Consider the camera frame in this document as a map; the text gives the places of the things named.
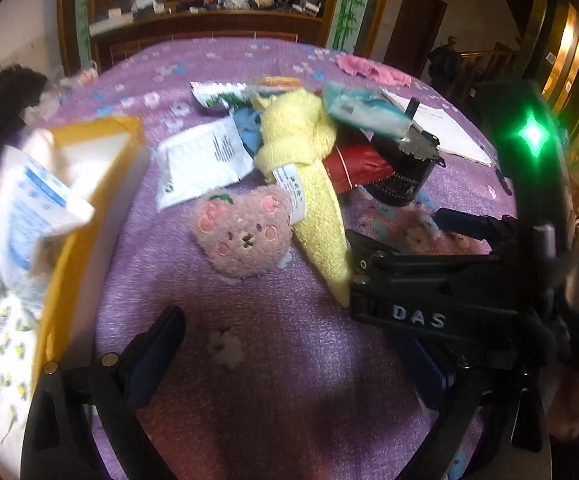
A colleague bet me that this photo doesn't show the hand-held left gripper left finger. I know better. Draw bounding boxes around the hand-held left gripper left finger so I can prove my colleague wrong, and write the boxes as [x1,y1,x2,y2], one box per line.
[19,305,187,480]

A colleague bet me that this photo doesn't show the silver foil packet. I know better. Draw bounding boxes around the silver foil packet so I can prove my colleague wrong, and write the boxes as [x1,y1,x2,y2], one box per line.
[399,127,440,161]

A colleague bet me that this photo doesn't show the black cup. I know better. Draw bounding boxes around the black cup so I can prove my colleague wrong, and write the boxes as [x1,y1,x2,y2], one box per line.
[364,130,445,208]

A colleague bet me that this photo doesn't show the white and blue packet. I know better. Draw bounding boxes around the white and blue packet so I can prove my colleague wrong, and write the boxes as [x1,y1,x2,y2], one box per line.
[0,130,95,306]

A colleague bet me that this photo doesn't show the wooden glass-front cabinet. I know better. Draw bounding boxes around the wooden glass-front cabinet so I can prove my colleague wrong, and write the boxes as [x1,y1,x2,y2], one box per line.
[56,0,400,73]

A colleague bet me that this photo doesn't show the purple floral tablecloth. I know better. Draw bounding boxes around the purple floral tablecloth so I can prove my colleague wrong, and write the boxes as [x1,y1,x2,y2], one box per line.
[49,35,525,480]

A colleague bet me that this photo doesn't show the brown wooden door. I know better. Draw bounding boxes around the brown wooden door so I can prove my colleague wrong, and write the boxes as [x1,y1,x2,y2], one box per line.
[384,0,447,68]

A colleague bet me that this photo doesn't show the black leather sofa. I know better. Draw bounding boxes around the black leather sofa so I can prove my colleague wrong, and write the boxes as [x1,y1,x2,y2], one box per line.
[0,65,50,176]

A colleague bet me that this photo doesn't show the green and white packet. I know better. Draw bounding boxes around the green and white packet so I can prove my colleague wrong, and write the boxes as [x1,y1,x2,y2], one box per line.
[190,81,255,111]

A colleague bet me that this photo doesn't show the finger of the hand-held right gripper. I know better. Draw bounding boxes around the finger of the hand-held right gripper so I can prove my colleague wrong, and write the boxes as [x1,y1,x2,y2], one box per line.
[434,207,520,248]
[344,229,420,281]

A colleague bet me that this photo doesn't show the teal and white packet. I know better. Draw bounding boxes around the teal and white packet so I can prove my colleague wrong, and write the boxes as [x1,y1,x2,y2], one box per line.
[322,82,415,138]

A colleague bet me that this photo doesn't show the yellow cardboard box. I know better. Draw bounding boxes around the yellow cardboard box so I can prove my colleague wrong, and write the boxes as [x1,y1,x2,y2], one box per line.
[0,115,146,411]

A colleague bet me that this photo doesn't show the white paper booklet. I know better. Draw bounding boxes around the white paper booklet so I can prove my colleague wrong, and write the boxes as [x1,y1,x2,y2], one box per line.
[384,91,495,167]

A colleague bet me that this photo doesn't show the blue cloth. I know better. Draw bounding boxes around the blue cloth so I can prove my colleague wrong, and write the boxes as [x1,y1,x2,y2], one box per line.
[232,107,265,153]

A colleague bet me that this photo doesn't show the pink cloth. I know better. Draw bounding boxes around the pink cloth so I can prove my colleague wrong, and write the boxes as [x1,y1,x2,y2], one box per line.
[336,55,413,87]

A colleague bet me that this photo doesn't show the lemon print white pack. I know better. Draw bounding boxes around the lemon print white pack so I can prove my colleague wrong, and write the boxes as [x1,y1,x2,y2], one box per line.
[0,295,45,448]

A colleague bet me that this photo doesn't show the wooden stair railing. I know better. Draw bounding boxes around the wooden stair railing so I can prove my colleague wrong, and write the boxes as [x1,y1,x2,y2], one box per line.
[457,42,520,96]

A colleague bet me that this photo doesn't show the white printed packet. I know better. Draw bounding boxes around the white printed packet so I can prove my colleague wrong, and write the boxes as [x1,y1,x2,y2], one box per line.
[154,119,254,211]

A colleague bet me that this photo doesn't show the red foil packet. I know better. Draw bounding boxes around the red foil packet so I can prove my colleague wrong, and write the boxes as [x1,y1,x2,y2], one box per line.
[323,142,395,195]

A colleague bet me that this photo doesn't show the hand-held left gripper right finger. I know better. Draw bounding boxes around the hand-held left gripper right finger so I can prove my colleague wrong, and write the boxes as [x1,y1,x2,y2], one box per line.
[399,337,553,480]

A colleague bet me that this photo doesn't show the person's right forearm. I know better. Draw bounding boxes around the person's right forearm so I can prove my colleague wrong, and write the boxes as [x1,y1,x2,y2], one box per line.
[547,360,579,443]

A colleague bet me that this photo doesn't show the clear plastic bag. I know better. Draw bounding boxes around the clear plastic bag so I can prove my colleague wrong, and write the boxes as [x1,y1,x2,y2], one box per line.
[19,62,100,121]

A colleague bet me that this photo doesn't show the yellow towel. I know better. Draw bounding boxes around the yellow towel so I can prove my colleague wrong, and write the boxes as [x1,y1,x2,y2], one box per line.
[254,87,353,307]

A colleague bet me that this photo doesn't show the orange striped packet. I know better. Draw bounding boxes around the orange striped packet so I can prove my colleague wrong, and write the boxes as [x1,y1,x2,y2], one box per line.
[254,76,303,92]

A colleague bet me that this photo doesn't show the pink bear plush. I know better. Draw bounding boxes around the pink bear plush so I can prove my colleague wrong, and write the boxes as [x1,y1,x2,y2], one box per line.
[192,185,294,280]

